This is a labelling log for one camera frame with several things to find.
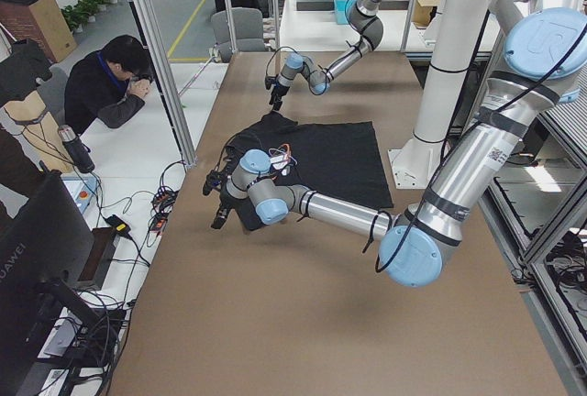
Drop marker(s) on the teach pendant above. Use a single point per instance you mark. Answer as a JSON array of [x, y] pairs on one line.
[[83, 190]]

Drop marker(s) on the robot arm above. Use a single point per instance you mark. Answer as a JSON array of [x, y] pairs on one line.
[[544, 50], [362, 17]]

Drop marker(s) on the black power adapter yellow label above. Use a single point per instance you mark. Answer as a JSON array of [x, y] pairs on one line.
[[121, 227]]

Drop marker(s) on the black Huawei monitor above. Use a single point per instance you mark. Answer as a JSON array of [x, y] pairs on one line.
[[43, 253]]

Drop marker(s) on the aluminium frame post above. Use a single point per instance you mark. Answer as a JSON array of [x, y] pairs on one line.
[[149, 31]]

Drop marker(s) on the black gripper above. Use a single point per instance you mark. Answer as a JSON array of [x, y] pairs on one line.
[[279, 89], [224, 205]]

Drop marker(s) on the grey office chair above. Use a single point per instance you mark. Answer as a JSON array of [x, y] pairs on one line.
[[248, 24]]

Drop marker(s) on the seated man in black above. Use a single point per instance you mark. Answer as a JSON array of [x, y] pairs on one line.
[[109, 85]]

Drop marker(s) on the red black power strip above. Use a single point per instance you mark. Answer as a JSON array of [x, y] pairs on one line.
[[161, 207]]

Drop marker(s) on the cardboard box bin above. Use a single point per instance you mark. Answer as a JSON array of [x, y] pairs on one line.
[[41, 21]]

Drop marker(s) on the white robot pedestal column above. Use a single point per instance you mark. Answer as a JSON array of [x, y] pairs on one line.
[[459, 29]]

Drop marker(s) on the black thermos bottle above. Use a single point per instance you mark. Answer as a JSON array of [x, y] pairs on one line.
[[76, 149]]

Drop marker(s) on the black printed t-shirt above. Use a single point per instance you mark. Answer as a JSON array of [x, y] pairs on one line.
[[330, 162]]

